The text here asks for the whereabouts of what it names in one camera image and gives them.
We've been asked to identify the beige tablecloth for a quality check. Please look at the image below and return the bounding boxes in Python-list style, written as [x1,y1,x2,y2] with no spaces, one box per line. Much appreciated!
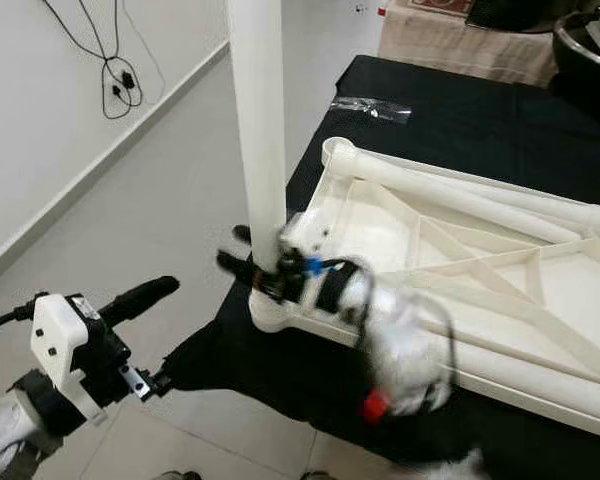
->
[377,5,563,87]

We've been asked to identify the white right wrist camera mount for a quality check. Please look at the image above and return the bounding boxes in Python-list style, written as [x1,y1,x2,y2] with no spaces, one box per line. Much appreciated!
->
[278,210,341,269]

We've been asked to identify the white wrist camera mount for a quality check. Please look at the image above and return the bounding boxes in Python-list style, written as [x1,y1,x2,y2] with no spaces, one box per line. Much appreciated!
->
[278,210,341,269]
[30,292,103,423]

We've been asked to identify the small black plug adapter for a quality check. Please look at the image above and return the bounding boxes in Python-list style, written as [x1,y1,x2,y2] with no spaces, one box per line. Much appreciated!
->
[114,70,142,103]

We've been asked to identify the clear plastic bag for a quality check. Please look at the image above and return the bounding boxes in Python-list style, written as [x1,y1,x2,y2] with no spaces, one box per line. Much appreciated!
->
[330,96,414,125]

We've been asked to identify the white plastic children table top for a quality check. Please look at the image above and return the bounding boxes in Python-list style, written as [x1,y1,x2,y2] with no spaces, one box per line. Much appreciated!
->
[248,136,600,443]

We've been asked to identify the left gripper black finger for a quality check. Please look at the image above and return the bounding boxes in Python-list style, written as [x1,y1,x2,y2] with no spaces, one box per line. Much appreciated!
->
[118,363,173,403]
[100,276,181,327]

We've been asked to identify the black tablecloth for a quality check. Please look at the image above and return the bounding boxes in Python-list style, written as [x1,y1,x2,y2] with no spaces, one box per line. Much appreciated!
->
[160,54,600,480]

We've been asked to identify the black wall power cable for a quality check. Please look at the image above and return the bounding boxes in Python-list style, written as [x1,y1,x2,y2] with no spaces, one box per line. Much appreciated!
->
[40,0,147,122]

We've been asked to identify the black wok pan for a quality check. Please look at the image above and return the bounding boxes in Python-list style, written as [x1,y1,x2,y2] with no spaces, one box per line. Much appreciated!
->
[552,8,600,98]

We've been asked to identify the black bag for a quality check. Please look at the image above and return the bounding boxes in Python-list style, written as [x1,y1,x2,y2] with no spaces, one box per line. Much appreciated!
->
[470,0,600,31]

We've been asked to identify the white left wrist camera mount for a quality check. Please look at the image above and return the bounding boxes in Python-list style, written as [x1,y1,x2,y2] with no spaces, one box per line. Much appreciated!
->
[30,292,103,423]

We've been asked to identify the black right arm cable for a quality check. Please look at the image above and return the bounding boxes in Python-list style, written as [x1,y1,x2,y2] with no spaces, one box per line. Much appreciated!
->
[325,255,463,393]

